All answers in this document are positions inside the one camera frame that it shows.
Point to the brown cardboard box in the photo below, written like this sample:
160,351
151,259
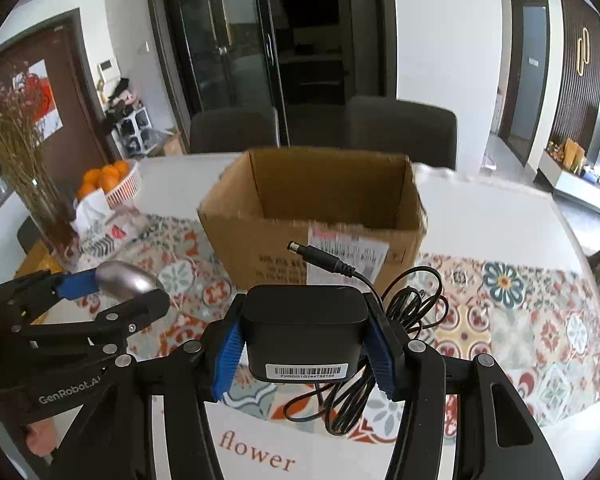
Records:
361,206

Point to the glass vase dried flowers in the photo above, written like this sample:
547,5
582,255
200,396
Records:
24,167

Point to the left dark dining chair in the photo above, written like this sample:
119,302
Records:
234,129

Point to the patterned tile table runner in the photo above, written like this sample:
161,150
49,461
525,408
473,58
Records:
542,326

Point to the white basket of oranges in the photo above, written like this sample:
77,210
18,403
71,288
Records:
119,181

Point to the yellow woven box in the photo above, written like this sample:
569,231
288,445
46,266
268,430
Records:
40,257

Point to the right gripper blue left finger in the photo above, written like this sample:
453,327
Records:
226,348

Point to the silver egg-shaped object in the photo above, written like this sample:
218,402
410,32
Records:
123,281

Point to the right dark dining chair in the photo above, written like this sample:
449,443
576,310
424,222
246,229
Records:
424,133

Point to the person's left hand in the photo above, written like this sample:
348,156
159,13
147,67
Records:
43,437

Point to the floral fabric tissue pouch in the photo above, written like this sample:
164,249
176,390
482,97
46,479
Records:
104,231

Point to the white shoe rack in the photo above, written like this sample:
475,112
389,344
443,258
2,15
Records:
131,132

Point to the black power adapter with cable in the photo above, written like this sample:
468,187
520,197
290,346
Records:
314,334

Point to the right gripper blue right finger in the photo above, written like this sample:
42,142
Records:
384,351

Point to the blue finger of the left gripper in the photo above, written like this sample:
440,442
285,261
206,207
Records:
130,317
50,282

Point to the dark glass door cabinet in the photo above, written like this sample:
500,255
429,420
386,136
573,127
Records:
301,60

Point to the dark dining chair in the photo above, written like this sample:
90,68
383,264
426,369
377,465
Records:
424,133
234,129

